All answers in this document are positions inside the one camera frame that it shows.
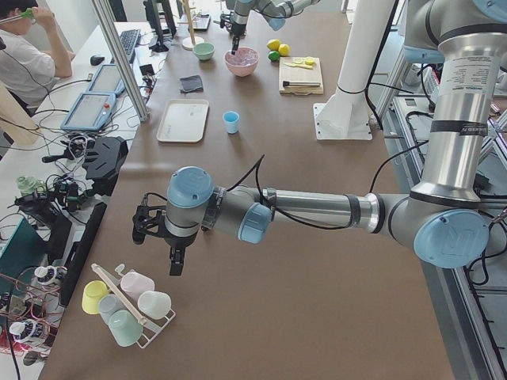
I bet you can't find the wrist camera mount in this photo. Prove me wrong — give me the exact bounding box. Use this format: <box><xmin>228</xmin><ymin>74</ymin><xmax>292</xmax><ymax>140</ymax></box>
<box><xmin>219</xmin><ymin>13</ymin><xmax>232</xmax><ymax>29</ymax></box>
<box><xmin>132</xmin><ymin>192</ymin><xmax>169</xmax><ymax>245</ymax></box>

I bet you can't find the bottle in copper rack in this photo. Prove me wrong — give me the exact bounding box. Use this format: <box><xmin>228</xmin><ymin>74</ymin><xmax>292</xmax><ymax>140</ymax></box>
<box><xmin>34</xmin><ymin>265</ymin><xmax>67</xmax><ymax>288</ymax></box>

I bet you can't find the yellow plastic cup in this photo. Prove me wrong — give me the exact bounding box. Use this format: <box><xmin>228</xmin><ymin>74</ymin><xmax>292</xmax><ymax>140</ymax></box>
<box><xmin>82</xmin><ymin>280</ymin><xmax>109</xmax><ymax>315</ymax></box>

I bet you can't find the grey folded cloth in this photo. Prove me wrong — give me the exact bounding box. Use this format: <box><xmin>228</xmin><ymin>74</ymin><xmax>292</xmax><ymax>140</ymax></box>
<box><xmin>179</xmin><ymin>74</ymin><xmax>204</xmax><ymax>93</ymax></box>

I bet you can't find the whole yellow lemon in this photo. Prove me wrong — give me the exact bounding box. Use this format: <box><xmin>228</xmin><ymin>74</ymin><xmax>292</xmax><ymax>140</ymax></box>
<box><xmin>277</xmin><ymin>44</ymin><xmax>291</xmax><ymax>57</ymax></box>
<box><xmin>266</xmin><ymin>39</ymin><xmax>281</xmax><ymax>51</ymax></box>

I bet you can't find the white plastic cup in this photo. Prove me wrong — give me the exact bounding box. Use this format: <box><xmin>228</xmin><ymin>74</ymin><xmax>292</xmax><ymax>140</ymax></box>
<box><xmin>137</xmin><ymin>291</ymin><xmax>172</xmax><ymax>320</ymax></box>

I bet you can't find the black flat case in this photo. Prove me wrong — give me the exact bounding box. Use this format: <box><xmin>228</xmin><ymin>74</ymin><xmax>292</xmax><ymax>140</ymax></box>
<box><xmin>59</xmin><ymin>202</ymin><xmax>107</xmax><ymax>308</ymax></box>

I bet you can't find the black computer mouse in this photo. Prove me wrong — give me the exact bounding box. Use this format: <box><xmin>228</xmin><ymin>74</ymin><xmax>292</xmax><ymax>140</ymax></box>
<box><xmin>90</xmin><ymin>55</ymin><xmax>105</xmax><ymax>67</ymax></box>

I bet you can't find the bamboo cutting board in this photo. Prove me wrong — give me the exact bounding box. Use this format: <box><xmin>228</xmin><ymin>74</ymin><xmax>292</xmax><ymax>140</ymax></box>
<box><xmin>279</xmin><ymin>57</ymin><xmax>324</xmax><ymax>95</ymax></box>

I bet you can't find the cream rabbit tray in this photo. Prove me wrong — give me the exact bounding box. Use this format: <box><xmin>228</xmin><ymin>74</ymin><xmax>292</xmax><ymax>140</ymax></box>
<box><xmin>156</xmin><ymin>99</ymin><xmax>209</xmax><ymax>143</ymax></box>

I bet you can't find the teach pendant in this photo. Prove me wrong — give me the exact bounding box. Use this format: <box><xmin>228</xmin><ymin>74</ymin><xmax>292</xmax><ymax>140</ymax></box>
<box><xmin>88</xmin><ymin>64</ymin><xmax>125</xmax><ymax>96</ymax></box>
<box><xmin>60</xmin><ymin>92</ymin><xmax>116</xmax><ymax>132</ymax></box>

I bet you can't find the pink bowl of ice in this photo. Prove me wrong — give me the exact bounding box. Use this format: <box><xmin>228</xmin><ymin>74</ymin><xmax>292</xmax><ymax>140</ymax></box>
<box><xmin>224</xmin><ymin>47</ymin><xmax>259</xmax><ymax>77</ymax></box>

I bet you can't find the yellow plastic knife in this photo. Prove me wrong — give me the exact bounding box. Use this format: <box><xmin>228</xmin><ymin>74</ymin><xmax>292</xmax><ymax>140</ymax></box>
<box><xmin>283</xmin><ymin>62</ymin><xmax>314</xmax><ymax>70</ymax></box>

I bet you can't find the teach pendant near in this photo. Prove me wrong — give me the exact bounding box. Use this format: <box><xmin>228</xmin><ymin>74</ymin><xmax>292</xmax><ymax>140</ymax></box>
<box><xmin>60</xmin><ymin>92</ymin><xmax>116</xmax><ymax>132</ymax></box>

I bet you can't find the white wire cup rack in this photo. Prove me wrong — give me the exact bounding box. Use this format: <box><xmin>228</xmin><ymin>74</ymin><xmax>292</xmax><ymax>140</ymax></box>
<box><xmin>108</xmin><ymin>265</ymin><xmax>176</xmax><ymax>348</ymax></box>

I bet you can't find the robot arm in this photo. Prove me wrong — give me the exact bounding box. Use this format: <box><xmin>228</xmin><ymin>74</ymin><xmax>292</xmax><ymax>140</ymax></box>
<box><xmin>227</xmin><ymin>0</ymin><xmax>319</xmax><ymax>55</ymax></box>
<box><xmin>164</xmin><ymin>1</ymin><xmax>506</xmax><ymax>276</ymax></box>

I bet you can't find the green lime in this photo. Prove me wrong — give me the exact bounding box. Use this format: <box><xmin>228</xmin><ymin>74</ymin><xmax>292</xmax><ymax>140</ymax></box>
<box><xmin>268</xmin><ymin>51</ymin><xmax>280</xmax><ymax>62</ymax></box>

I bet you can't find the black monitor stand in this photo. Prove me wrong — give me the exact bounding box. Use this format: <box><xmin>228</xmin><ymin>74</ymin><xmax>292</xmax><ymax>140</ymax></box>
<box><xmin>143</xmin><ymin>0</ymin><xmax>177</xmax><ymax>52</ymax></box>

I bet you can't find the wooden stand with base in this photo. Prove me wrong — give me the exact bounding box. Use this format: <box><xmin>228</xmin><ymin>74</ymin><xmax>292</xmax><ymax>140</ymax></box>
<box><xmin>178</xmin><ymin>0</ymin><xmax>204</xmax><ymax>51</ymax></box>

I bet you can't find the black keyboard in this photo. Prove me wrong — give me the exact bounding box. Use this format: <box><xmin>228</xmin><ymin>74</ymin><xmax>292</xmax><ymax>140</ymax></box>
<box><xmin>119</xmin><ymin>29</ymin><xmax>141</xmax><ymax>63</ymax></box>

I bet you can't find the copper wire bottle rack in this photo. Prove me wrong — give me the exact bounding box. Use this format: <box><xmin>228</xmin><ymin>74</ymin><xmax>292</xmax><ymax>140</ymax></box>
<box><xmin>1</xmin><ymin>267</ymin><xmax>64</xmax><ymax>353</ymax></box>

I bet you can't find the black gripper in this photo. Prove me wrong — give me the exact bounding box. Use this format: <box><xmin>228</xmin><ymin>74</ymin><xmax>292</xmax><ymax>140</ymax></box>
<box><xmin>164</xmin><ymin>234</ymin><xmax>196</xmax><ymax>276</ymax></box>
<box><xmin>231</xmin><ymin>22</ymin><xmax>246</xmax><ymax>55</ymax></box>

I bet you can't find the steel muddler black cap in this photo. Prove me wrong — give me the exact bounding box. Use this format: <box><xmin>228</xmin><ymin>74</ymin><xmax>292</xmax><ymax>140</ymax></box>
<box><xmin>282</xmin><ymin>81</ymin><xmax>321</xmax><ymax>87</ymax></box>

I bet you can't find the green plastic cup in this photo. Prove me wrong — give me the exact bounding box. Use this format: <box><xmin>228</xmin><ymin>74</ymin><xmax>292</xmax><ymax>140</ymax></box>
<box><xmin>108</xmin><ymin>310</ymin><xmax>143</xmax><ymax>347</ymax></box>

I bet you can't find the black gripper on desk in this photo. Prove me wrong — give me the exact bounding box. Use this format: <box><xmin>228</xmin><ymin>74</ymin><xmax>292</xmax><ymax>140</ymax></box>
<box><xmin>41</xmin><ymin>137</ymin><xmax>128</xmax><ymax>196</ymax></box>

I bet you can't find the grey plastic cup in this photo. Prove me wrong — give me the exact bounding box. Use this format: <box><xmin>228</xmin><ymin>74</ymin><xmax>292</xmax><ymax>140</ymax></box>
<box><xmin>98</xmin><ymin>294</ymin><xmax>121</xmax><ymax>324</ymax></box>

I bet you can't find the blue plastic cup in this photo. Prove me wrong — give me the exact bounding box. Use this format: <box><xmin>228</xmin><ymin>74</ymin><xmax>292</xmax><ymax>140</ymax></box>
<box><xmin>223</xmin><ymin>111</ymin><xmax>240</xmax><ymax>135</ymax></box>

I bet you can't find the wooden rack handle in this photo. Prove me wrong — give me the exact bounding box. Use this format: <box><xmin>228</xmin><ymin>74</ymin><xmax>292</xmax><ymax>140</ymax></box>
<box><xmin>91</xmin><ymin>263</ymin><xmax>147</xmax><ymax>326</ymax></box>

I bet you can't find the aluminium frame post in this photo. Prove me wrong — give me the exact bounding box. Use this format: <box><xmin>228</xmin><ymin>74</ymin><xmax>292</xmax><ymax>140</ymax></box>
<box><xmin>91</xmin><ymin>0</ymin><xmax>149</xmax><ymax>122</ymax></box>

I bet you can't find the seated person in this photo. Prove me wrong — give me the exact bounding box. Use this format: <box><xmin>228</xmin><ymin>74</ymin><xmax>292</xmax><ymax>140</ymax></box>
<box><xmin>1</xmin><ymin>1</ymin><xmax>74</xmax><ymax>107</ymax></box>

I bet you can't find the teach pendant far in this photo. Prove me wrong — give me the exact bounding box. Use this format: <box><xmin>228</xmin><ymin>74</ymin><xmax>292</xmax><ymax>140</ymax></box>
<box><xmin>88</xmin><ymin>64</ymin><xmax>125</xmax><ymax>96</ymax></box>

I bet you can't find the green bowl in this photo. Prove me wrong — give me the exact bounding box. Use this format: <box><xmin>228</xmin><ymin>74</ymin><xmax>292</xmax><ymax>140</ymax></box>
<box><xmin>193</xmin><ymin>42</ymin><xmax>215</xmax><ymax>61</ymax></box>

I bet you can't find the pink plastic cup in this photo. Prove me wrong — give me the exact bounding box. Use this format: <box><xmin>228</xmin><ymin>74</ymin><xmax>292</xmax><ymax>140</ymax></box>
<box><xmin>120</xmin><ymin>271</ymin><xmax>155</xmax><ymax>302</ymax></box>

